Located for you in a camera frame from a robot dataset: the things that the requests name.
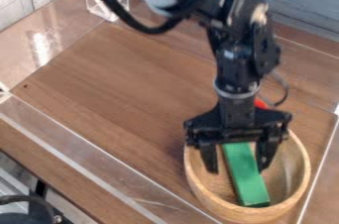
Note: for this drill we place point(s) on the green rectangular block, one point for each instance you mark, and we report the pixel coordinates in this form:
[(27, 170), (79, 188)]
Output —
[(248, 181)]

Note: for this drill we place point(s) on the red plush strawberry toy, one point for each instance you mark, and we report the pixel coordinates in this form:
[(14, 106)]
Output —
[(261, 104)]

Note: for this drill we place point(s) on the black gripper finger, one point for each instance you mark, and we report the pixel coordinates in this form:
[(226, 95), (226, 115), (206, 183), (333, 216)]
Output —
[(210, 157), (266, 149)]

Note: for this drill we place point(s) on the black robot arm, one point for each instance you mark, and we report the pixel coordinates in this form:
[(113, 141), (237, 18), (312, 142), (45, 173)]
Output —
[(248, 54)]

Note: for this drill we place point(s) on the clear acrylic corner bracket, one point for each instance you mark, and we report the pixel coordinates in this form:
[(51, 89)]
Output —
[(98, 8)]

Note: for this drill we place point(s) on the black clamp with cable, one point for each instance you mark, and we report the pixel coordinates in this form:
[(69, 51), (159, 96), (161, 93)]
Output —
[(29, 209)]

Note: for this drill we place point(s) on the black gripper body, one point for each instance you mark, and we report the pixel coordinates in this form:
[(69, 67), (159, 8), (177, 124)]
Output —
[(238, 121)]

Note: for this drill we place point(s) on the clear acrylic front barrier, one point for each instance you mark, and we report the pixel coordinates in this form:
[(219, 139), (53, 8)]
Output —
[(107, 188)]

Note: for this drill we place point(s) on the brown wooden bowl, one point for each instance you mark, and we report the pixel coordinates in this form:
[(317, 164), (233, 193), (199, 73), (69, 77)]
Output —
[(286, 179)]

